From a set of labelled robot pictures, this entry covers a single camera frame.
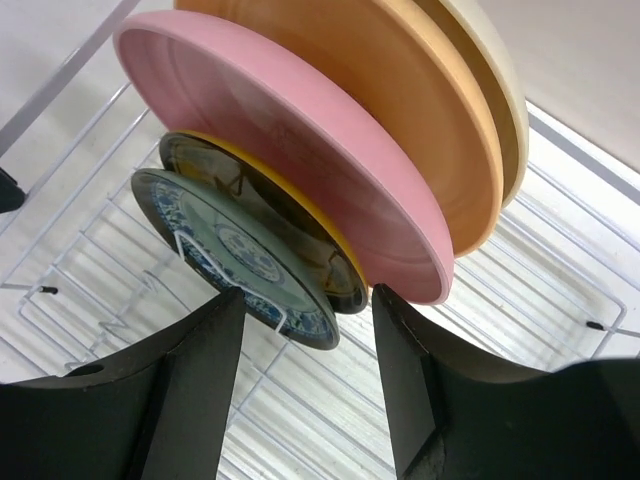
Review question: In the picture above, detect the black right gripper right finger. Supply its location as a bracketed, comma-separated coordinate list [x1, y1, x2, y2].
[372, 284, 639, 479]

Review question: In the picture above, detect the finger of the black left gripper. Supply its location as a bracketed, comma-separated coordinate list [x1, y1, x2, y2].
[0, 169, 24, 214]

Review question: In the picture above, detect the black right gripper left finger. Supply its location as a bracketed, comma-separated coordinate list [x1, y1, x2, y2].
[1, 287, 245, 479]

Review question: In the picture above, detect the white wire dish rack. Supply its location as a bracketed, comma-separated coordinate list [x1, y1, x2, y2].
[1, 1, 639, 479]

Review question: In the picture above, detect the blue patterned dark plate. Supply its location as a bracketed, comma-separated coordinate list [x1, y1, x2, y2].
[131, 168, 340, 350]

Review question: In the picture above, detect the yellow patterned dark plate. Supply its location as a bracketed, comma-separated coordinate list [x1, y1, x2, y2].
[159, 131, 369, 314]

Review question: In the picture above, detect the pink plate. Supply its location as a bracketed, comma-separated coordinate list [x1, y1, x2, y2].
[113, 10, 454, 305]

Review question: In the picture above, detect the orange plate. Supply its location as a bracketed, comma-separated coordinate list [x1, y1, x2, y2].
[174, 0, 504, 256]

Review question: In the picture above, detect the cream plate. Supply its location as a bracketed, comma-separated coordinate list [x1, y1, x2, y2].
[417, 0, 529, 206]

